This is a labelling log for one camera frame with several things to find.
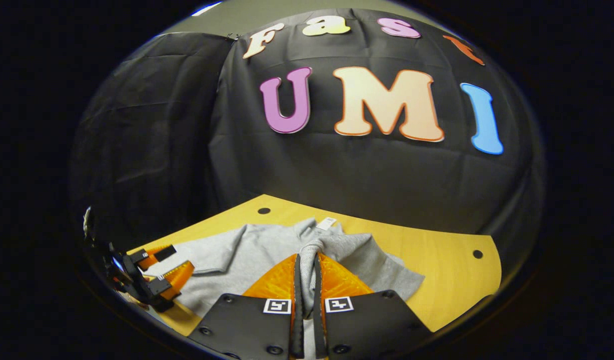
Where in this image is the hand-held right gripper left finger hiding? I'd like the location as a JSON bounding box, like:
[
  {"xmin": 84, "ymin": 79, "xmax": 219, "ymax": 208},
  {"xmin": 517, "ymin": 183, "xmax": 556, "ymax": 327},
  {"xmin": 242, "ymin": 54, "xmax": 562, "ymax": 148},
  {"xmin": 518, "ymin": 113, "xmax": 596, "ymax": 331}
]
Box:
[{"xmin": 188, "ymin": 253, "xmax": 305, "ymax": 360}]

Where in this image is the grey sweatshirt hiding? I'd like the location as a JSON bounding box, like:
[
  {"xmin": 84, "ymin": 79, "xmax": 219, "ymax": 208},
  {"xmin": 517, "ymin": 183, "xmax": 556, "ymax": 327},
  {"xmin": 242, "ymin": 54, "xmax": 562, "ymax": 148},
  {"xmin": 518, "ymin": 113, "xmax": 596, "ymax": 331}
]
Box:
[{"xmin": 144, "ymin": 217, "xmax": 425, "ymax": 360}]

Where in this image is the black backdrop cloth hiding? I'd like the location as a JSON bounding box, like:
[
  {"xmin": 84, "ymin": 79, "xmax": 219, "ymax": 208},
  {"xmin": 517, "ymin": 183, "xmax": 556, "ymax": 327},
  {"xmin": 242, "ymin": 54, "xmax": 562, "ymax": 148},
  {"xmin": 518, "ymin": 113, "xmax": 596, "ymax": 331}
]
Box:
[{"xmin": 69, "ymin": 7, "xmax": 545, "ymax": 271}]

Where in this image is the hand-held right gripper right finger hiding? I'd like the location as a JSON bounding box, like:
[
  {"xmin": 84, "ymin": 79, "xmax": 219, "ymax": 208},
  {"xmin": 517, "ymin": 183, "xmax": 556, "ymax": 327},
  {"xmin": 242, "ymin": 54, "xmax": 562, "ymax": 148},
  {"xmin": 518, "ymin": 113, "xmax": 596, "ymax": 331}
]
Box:
[{"xmin": 314, "ymin": 251, "xmax": 432, "ymax": 360}]

